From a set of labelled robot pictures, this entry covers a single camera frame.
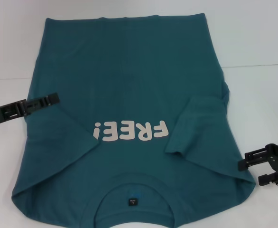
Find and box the teal blue printed t-shirt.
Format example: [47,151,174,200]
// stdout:
[12,13,256,228]

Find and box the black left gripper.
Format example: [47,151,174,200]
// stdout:
[0,92,60,128]

